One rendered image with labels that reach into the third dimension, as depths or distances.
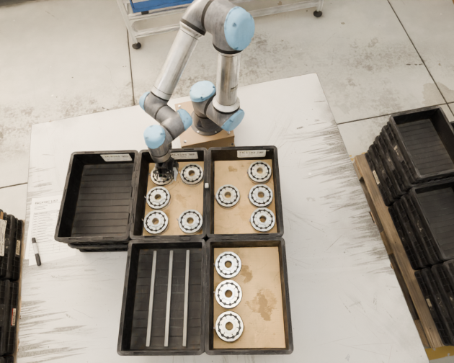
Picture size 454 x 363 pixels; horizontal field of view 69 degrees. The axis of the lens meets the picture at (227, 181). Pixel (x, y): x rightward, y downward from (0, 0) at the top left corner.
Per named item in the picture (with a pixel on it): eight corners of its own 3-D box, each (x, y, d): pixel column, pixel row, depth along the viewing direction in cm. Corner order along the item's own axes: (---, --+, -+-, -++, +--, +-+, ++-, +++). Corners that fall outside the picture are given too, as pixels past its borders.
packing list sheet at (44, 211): (28, 199, 163) (27, 199, 162) (75, 190, 164) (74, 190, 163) (24, 266, 149) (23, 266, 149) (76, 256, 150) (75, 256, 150)
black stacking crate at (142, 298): (138, 247, 139) (129, 240, 129) (208, 245, 138) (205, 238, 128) (127, 353, 123) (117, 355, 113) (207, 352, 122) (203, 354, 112)
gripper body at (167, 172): (156, 180, 138) (150, 166, 127) (158, 162, 141) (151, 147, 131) (174, 180, 138) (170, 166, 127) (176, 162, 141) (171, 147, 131)
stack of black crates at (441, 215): (385, 208, 210) (410, 187, 179) (431, 199, 212) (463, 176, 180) (411, 271, 194) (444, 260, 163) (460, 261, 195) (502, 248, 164)
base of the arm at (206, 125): (190, 111, 168) (187, 99, 159) (219, 104, 169) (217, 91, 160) (197, 135, 162) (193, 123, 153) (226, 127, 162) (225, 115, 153)
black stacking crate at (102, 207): (83, 163, 157) (72, 152, 146) (145, 162, 156) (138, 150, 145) (68, 247, 141) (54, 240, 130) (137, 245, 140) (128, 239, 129)
